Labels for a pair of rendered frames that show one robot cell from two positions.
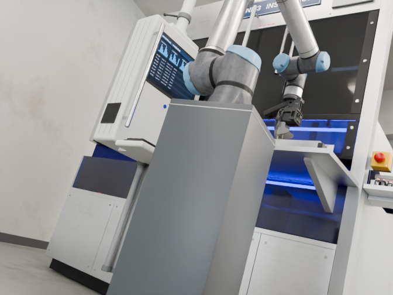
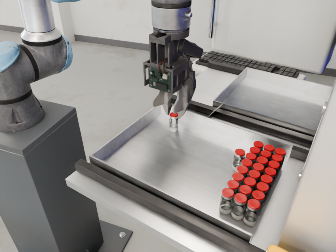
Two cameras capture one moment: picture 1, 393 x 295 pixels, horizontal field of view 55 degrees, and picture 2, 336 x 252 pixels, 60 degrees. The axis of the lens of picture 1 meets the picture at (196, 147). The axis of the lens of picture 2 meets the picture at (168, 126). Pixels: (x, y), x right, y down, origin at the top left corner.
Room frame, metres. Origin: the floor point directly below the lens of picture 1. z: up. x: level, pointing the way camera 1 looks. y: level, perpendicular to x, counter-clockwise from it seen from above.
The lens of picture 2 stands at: (1.40, -0.90, 1.30)
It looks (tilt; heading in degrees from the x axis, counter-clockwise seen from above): 35 degrees down; 81
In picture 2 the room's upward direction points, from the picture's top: straight up
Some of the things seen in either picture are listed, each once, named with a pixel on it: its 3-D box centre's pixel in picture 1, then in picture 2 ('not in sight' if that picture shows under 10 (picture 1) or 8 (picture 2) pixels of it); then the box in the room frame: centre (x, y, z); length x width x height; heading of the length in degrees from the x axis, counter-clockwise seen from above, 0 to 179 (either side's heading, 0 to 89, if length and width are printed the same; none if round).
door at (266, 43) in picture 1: (252, 71); not in sight; (2.03, -0.19, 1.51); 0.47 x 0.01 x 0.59; 49
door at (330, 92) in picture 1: (327, 64); not in sight; (1.74, -0.53, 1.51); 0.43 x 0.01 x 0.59; 49
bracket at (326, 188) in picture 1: (319, 187); not in sight; (1.49, -0.53, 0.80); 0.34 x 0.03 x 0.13; 139
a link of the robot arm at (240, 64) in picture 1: (238, 71); (5, 69); (1.05, -0.05, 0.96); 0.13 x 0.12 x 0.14; 43
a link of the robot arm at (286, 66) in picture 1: (289, 66); not in sight; (1.41, -0.27, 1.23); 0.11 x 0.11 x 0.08; 43
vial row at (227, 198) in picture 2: not in sight; (243, 174); (1.60, -0.52, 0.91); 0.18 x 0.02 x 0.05; 48
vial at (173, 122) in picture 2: not in sight; (174, 122); (1.50, -0.32, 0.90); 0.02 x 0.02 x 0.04
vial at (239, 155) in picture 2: not in sight; (238, 160); (1.61, -0.48, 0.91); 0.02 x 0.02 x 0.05
